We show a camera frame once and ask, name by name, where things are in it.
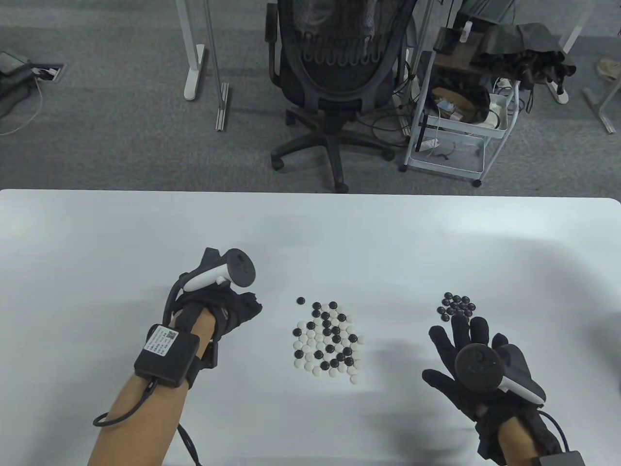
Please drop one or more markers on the black left wrist sensor box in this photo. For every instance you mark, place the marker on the black left wrist sensor box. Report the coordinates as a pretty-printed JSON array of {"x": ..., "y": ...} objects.
[{"x": 167, "y": 354}]

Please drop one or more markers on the person's left hand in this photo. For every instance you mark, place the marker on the person's left hand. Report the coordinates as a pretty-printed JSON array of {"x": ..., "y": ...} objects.
[{"x": 237, "y": 306}]

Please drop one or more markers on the black phone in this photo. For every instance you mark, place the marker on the black phone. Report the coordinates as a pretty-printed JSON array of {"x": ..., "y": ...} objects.
[{"x": 446, "y": 41}]

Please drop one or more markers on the black wrist sensor box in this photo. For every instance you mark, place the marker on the black wrist sensor box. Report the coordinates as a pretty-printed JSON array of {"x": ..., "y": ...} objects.
[
  {"x": 558, "y": 459},
  {"x": 167, "y": 354}
]

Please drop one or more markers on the white power adapter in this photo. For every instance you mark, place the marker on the white power adapter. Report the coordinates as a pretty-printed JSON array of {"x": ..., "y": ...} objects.
[{"x": 498, "y": 109}]

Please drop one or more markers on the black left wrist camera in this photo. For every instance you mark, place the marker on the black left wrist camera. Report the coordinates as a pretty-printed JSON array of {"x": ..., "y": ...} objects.
[{"x": 208, "y": 357}]

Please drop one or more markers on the pile of mixed go stones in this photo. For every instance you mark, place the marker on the pile of mixed go stones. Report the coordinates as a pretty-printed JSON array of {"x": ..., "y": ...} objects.
[{"x": 326, "y": 340}]

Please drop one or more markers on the black right wrist sensor box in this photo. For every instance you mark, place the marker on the black right wrist sensor box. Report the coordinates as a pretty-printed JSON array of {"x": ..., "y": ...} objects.
[{"x": 558, "y": 459}]

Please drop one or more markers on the black and tan bag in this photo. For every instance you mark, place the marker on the black and tan bag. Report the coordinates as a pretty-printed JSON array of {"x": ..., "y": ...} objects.
[{"x": 478, "y": 104}]

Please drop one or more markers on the person's right hand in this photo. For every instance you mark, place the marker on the person's right hand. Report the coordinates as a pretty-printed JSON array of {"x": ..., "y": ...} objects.
[{"x": 461, "y": 388}]

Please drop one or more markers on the small white bottle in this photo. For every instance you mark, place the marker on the small white bottle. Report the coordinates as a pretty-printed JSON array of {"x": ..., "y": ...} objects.
[{"x": 467, "y": 31}]

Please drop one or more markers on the beige shoe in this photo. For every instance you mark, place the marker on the beige shoe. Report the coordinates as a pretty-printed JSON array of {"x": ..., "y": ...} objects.
[{"x": 610, "y": 68}]

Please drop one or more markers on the person's left forearm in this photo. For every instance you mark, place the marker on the person's left forearm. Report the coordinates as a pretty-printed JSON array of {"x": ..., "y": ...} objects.
[{"x": 140, "y": 422}]

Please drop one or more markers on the floor socket box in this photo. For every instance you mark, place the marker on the floor socket box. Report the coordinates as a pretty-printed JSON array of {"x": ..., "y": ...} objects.
[{"x": 48, "y": 73}]

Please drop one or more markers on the black mesh office chair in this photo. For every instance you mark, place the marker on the black mesh office chair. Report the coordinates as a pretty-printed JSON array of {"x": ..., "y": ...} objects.
[{"x": 335, "y": 82}]

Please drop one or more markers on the aluminium profile post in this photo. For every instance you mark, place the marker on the aluminium profile post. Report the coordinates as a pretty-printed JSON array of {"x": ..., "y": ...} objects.
[{"x": 222, "y": 107}]

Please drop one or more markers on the white wheeled utility cart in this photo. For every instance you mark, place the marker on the white wheeled utility cart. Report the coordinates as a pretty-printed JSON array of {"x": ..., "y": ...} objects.
[{"x": 465, "y": 162}]

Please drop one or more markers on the black crumpled cloth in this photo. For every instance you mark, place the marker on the black crumpled cloth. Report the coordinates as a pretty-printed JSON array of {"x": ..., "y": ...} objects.
[{"x": 524, "y": 43}]

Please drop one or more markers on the white slanted desk leg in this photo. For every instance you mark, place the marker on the white slanted desk leg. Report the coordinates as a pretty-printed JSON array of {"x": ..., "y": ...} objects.
[{"x": 575, "y": 29}]

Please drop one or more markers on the grey white right hand controller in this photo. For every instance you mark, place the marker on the grey white right hand controller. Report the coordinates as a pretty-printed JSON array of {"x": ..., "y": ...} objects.
[{"x": 476, "y": 367}]

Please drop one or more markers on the group of black go stones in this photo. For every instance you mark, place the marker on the group of black go stones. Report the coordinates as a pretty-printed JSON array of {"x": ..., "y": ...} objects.
[{"x": 458, "y": 306}]

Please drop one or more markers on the white power strip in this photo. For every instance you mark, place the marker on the white power strip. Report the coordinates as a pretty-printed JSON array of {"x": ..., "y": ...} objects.
[{"x": 427, "y": 144}]

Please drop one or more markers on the dark grey left hand controller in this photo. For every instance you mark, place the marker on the dark grey left hand controller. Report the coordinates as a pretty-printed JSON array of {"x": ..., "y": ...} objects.
[{"x": 241, "y": 267}]

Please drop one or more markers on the grey desk leg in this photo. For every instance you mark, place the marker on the grey desk leg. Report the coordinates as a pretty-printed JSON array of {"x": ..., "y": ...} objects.
[{"x": 604, "y": 114}]

